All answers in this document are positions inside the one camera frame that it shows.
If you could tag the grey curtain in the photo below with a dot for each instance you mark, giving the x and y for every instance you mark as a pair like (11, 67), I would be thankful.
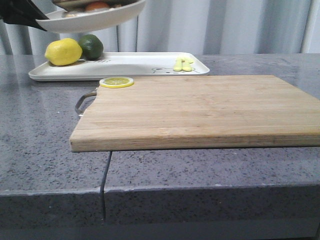
(224, 27)

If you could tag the yellow plastic fork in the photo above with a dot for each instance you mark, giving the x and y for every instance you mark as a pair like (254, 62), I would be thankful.
(178, 66)

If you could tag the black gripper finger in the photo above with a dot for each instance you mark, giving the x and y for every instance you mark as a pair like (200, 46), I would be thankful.
(21, 12)

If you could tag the white round plate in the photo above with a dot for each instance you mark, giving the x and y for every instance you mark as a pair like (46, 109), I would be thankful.
(97, 20)

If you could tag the green lime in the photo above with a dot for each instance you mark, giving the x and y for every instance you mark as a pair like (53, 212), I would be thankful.
(92, 47)

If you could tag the bread slice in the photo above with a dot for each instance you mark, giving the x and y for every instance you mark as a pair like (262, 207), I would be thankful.
(72, 3)

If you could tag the white bear tray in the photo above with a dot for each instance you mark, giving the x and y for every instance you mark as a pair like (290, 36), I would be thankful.
(118, 64)

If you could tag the yellow lemon slice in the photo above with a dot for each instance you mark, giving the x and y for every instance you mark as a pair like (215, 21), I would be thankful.
(116, 82)

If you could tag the yellow plastic knife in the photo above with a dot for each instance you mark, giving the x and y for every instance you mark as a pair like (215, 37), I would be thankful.
(186, 64)

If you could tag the fried egg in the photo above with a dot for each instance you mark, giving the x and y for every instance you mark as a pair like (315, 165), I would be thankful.
(89, 8)

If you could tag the wooden cutting board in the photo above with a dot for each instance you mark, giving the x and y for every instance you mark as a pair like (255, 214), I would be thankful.
(187, 112)

